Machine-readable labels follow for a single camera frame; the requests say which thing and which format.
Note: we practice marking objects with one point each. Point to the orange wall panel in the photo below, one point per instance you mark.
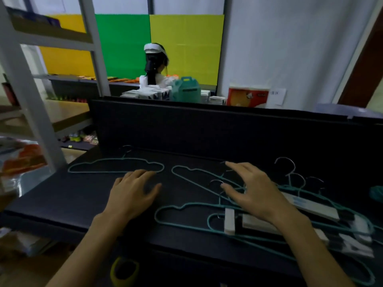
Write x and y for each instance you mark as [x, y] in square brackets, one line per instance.
[65, 61]

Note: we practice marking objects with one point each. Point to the pile of mixed hangers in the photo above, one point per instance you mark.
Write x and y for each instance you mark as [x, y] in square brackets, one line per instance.
[314, 207]

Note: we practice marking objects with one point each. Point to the orange plastic bag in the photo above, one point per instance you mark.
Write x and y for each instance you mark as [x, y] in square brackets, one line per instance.
[27, 161]

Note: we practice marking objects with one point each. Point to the person's right hand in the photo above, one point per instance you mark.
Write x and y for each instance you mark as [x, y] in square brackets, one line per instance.
[263, 197]

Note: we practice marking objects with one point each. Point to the black back panel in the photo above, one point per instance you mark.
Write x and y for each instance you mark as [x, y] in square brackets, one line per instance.
[209, 131]

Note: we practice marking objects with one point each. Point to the row of small bottles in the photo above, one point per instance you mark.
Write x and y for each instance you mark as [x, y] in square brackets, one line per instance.
[68, 100]

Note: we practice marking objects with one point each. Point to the grey wall shelf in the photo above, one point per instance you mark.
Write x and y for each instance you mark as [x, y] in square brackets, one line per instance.
[54, 77]

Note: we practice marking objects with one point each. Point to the yellow tape roll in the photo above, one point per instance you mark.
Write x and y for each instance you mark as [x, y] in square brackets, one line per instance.
[115, 275]

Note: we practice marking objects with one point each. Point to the person's left forearm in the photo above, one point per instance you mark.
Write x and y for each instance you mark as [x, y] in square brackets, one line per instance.
[80, 257]

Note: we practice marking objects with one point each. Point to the white metal shelf rack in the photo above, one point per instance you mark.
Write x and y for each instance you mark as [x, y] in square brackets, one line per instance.
[24, 86]

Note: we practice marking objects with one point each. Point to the small white label sign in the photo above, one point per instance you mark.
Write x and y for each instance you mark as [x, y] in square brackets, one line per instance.
[276, 97]

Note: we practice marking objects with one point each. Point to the dark blue box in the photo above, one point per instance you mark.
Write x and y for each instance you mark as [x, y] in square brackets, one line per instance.
[36, 19]

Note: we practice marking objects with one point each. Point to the brown door frame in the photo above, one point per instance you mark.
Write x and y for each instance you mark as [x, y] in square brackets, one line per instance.
[365, 77]

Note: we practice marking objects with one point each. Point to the orange snack packets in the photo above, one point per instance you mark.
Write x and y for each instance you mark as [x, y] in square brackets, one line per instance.
[119, 80]

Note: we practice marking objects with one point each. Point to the red tissue pack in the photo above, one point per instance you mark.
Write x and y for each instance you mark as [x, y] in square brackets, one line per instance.
[245, 98]

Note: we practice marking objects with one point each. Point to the yellow wall panel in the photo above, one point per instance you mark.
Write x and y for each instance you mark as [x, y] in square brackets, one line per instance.
[191, 35]

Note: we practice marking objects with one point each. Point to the row of white small boxes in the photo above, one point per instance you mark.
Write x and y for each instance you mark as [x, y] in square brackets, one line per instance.
[143, 94]

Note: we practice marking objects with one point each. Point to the black table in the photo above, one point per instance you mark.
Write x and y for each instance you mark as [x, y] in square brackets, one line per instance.
[74, 194]

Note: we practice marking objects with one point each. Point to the person's right forearm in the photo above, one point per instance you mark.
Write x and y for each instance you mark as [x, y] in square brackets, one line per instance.
[314, 254]

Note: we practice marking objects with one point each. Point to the green wall panel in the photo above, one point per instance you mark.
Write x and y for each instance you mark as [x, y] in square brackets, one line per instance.
[122, 41]

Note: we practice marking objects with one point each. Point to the person's left hand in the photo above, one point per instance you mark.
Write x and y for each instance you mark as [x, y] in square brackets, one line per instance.
[131, 197]

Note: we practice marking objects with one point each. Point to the dark red tote bag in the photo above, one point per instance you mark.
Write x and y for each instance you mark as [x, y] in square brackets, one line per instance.
[10, 94]

